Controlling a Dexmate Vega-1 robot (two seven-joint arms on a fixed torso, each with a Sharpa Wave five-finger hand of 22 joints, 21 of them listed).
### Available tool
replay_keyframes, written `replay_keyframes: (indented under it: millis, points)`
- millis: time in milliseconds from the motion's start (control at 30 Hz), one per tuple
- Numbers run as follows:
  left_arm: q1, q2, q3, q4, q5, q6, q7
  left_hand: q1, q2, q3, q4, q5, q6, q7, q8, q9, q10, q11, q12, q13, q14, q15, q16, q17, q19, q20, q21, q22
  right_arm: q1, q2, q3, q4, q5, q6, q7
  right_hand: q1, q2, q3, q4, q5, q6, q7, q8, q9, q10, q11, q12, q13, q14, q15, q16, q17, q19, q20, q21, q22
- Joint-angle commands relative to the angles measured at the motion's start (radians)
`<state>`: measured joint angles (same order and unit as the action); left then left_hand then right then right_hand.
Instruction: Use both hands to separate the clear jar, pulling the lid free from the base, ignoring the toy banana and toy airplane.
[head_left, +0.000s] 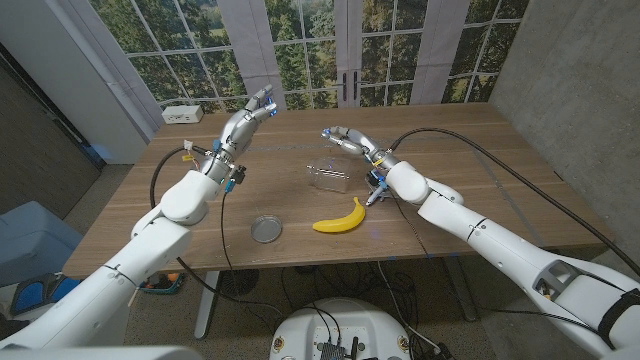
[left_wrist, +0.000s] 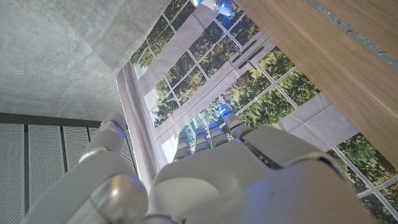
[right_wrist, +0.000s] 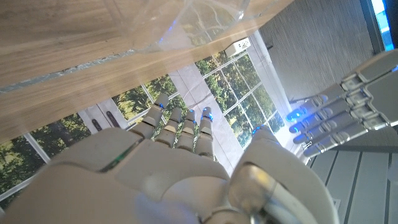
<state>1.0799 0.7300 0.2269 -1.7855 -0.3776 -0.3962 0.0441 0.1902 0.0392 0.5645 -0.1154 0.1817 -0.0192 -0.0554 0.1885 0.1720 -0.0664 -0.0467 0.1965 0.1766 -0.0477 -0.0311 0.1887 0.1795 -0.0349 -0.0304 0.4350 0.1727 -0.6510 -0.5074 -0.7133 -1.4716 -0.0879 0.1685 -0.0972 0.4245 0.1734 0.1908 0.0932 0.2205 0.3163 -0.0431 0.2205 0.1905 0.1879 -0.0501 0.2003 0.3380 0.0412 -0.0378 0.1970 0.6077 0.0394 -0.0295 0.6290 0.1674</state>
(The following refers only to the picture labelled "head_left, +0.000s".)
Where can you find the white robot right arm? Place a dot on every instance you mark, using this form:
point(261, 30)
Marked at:
point(510, 250)

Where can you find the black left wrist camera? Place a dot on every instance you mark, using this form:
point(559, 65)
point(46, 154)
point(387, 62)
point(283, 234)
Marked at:
point(238, 175)

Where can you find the white power outlet box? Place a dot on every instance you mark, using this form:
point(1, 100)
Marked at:
point(182, 114)

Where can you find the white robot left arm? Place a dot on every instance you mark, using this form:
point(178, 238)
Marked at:
point(145, 255)

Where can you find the white table leg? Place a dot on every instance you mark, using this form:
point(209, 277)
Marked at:
point(206, 310)

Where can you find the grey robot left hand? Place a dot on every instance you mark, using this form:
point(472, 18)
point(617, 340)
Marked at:
point(240, 130)

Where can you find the grey metal jar lid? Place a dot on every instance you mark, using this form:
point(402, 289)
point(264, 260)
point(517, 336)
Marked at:
point(266, 229)

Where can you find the white toy airplane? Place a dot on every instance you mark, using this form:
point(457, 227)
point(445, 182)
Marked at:
point(374, 197)

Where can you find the dark table leg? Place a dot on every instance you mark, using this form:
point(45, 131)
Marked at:
point(462, 295)

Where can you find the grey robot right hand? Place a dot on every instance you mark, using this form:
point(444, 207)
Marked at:
point(360, 142)

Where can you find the teal tool tray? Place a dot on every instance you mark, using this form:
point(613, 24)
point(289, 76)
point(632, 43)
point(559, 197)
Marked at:
point(162, 284)

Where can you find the blue-grey upholstered seat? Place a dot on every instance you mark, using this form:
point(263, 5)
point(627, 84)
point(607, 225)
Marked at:
point(35, 240)

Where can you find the clear plastic jar base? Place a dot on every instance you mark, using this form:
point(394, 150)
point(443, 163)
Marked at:
point(331, 176)

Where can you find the round black floor fan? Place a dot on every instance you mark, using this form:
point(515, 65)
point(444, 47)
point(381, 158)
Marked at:
point(239, 282)

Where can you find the yellow toy banana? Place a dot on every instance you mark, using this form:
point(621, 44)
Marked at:
point(342, 224)

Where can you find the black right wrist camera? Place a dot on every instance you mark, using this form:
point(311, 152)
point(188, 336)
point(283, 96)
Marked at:
point(375, 179)

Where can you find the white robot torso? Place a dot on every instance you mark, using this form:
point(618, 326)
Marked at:
point(345, 320)

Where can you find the black foot pedal blue pads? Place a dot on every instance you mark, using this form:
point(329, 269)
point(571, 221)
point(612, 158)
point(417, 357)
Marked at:
point(32, 295)

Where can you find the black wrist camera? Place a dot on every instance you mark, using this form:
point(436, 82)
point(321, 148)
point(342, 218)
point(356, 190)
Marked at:
point(375, 179)
point(238, 175)

